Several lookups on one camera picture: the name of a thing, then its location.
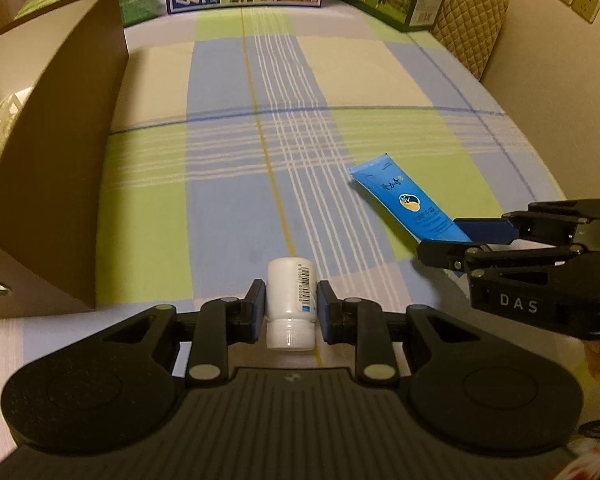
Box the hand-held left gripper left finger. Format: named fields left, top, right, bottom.
left=102, top=279, right=268, bottom=386

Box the beige quilted chair cover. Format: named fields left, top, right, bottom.
left=430, top=0, right=512, bottom=81

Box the brown cardboard box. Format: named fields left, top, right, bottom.
left=0, top=0, right=131, bottom=322

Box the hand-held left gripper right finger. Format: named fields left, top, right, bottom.
left=316, top=280, right=481, bottom=386

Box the blue tube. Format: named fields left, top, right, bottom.
left=349, top=155, right=473, bottom=243

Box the white plastic clip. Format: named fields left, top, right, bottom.
left=0, top=91, right=33, bottom=186

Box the white bottle with barcode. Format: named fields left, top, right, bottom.
left=265, top=257, right=317, bottom=351

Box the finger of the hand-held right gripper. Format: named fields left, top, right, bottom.
left=416, top=241, right=586, bottom=276
left=452, top=199, right=600, bottom=246

